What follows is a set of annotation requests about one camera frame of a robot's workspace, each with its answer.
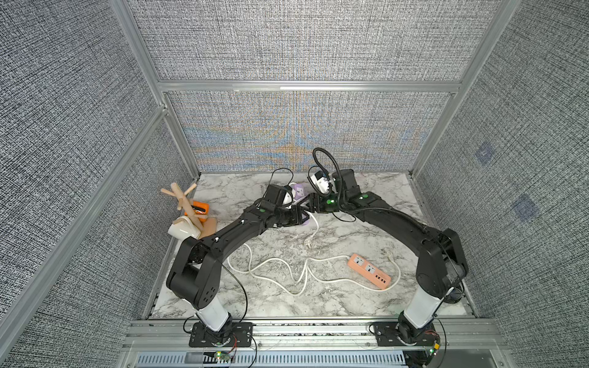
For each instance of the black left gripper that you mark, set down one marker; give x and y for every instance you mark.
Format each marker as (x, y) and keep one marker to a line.
(294, 215)

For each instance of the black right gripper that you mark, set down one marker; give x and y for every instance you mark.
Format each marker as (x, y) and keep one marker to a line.
(314, 202)

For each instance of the pink power strip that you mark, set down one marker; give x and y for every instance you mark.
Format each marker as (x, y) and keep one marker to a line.
(370, 272)

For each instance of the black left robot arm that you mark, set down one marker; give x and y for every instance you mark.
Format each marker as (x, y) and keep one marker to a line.
(197, 268)

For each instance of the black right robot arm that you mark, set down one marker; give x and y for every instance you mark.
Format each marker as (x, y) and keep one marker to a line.
(441, 262)

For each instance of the wooden mug tree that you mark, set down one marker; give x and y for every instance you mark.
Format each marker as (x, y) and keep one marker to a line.
(205, 223)

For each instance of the orange box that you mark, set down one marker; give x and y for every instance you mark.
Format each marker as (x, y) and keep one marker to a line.
(200, 208)

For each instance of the cream ceramic mug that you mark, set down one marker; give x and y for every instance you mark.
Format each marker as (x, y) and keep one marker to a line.
(183, 228)

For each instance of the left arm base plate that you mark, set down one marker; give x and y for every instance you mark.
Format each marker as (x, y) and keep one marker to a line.
(239, 335)

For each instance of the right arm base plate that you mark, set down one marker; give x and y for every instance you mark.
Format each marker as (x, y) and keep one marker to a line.
(403, 334)

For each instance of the aluminium front rail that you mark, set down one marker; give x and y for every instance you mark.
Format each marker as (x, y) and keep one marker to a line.
(314, 333)

